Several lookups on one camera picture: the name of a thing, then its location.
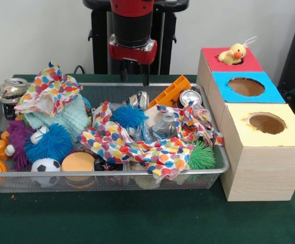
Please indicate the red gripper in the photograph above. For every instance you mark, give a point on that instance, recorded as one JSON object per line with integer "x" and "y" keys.
{"x": 132, "y": 56}

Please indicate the orange plastic building brick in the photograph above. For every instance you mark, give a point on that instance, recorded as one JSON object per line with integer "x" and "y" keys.
{"x": 170, "y": 91}

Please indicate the mint green knitted cloth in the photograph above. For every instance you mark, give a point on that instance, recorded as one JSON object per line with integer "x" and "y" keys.
{"x": 73, "y": 117}

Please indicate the colourful dotted cloth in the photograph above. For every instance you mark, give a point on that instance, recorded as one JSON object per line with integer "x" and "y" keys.
{"x": 51, "y": 84}
{"x": 142, "y": 150}

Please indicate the yellow duck plush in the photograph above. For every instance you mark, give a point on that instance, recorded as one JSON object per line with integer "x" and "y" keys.
{"x": 235, "y": 52}

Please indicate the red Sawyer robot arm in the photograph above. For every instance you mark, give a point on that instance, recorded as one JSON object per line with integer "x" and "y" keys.
{"x": 132, "y": 25}

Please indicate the shallow metal mesh bin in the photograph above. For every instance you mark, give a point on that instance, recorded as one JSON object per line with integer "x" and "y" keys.
{"x": 35, "y": 174}

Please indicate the wooden box with three holes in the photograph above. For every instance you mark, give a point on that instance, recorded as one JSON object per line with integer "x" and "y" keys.
{"x": 264, "y": 172}

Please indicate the blue spiky ball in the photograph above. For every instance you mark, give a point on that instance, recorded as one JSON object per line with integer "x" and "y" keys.
{"x": 51, "y": 146}
{"x": 128, "y": 115}

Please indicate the orange foam cylinder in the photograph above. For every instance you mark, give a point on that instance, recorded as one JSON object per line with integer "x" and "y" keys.
{"x": 77, "y": 162}

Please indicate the green spiky ball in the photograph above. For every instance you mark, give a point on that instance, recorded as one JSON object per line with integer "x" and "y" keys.
{"x": 201, "y": 157}

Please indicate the small soccer ball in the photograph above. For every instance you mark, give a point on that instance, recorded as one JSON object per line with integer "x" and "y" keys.
{"x": 45, "y": 165}

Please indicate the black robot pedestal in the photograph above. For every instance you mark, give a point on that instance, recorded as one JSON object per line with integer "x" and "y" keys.
{"x": 99, "y": 38}

